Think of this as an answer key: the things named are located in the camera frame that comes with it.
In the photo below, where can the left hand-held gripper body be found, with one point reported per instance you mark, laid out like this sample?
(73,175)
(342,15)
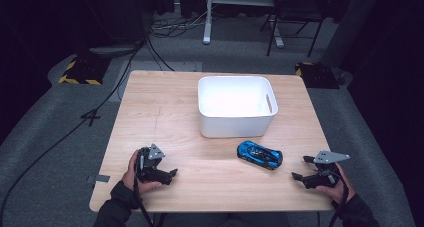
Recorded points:
(146,173)

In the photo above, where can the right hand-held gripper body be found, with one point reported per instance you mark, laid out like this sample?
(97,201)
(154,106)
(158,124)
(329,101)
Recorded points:
(328,168)

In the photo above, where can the blue toy car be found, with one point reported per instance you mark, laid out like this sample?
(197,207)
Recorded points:
(260,154)

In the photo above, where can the white plastic bin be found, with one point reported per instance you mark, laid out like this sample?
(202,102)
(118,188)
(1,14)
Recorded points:
(235,103)

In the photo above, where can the person's left hand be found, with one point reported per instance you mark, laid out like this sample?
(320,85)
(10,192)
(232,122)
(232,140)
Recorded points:
(130,177)

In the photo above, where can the person's right hand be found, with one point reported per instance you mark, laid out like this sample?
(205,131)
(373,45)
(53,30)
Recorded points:
(338,188)

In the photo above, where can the grey tape strip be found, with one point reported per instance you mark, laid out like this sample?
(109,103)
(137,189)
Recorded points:
(100,178)

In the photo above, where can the yellow black striped base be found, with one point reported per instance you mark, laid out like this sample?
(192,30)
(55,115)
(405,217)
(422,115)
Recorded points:
(316,75)
(83,72)

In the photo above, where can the black chair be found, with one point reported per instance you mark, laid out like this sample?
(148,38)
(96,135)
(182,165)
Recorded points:
(293,10)

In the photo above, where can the white desk frame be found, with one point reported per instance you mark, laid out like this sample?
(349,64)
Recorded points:
(208,20)

